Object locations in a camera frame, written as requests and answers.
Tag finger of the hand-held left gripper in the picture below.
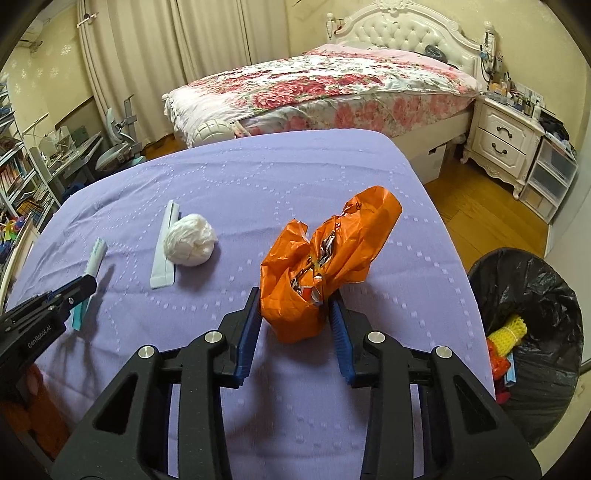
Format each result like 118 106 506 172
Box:
0 294 78 334
45 274 99 302

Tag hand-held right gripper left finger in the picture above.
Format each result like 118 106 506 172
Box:
50 286 262 480

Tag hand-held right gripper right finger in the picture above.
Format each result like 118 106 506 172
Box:
329 295 542 480

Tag white teal tube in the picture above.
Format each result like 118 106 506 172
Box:
71 237 110 332

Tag orange snack bag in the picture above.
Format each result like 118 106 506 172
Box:
259 185 403 344

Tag red foam net bundle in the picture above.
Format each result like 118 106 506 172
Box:
486 343 512 405

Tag yellow foam net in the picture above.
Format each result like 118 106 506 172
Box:
488 314 528 359

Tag bin with black bag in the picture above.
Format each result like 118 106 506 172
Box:
467 248 583 449

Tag pile of colourful toys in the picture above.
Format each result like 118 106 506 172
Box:
0 217 29 259

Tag flat white tube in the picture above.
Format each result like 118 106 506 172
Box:
150 200 182 290

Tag white crumpled paper ball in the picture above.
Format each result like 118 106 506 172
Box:
165 213 219 268

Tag white bookshelf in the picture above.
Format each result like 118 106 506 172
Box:
0 82 62 223

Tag grey study desk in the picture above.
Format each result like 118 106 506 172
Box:
39 131 108 186

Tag grey desk chair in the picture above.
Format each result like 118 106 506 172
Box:
94 94 147 175

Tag white storage box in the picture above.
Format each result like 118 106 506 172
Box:
410 143 447 184

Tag white round patterned cushion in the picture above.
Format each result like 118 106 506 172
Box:
191 119 237 149

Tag beige curtains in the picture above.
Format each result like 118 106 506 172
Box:
76 0 293 149

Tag bed with floral quilt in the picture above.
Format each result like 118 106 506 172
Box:
163 50 482 149

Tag white air conditioner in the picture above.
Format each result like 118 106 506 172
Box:
18 20 45 48

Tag white nightstand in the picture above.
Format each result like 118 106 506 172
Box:
461 96 546 200

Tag plastic drawer unit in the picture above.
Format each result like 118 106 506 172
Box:
518 136 579 225

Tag bottles on nightstand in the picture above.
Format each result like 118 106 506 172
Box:
479 68 546 117

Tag dark clothes pile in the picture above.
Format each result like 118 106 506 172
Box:
537 110 576 145

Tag white tufted bed headboard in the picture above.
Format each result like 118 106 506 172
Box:
325 0 498 87

